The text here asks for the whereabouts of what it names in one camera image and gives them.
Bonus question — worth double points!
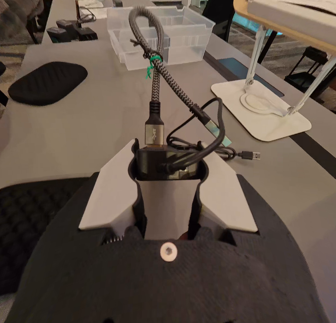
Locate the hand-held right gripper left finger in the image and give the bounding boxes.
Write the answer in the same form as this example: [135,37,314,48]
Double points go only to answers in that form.
[79,140,143,235]

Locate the black seven-port USB hub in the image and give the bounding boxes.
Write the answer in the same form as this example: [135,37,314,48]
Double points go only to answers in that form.
[167,98,261,174]

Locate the braided usb cable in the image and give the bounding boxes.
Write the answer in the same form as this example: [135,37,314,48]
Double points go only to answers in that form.
[129,6,231,148]

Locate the black foam wrist rest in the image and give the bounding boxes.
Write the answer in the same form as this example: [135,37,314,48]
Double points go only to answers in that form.
[0,176,91,296]
[8,62,89,106]

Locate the black battery chargers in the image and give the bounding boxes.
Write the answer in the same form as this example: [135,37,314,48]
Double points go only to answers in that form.
[46,19,99,43]

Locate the white document stand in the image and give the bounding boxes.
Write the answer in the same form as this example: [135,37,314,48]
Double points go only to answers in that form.
[211,0,336,142]

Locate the clear plastic organizer box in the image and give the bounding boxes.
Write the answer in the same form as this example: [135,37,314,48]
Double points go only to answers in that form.
[107,6,216,71]

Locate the dark desk mat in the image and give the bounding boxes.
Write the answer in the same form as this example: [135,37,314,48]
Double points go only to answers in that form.
[218,58,284,97]

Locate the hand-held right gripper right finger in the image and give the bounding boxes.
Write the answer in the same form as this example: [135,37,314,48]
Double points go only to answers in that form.
[190,153,258,235]

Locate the black office chair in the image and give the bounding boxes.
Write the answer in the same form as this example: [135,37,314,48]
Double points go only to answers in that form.
[285,46,336,95]

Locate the green twist tie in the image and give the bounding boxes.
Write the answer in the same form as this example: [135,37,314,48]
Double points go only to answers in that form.
[146,53,163,80]

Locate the instruction sheet on stand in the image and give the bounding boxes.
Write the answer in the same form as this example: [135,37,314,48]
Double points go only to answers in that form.
[234,0,336,54]

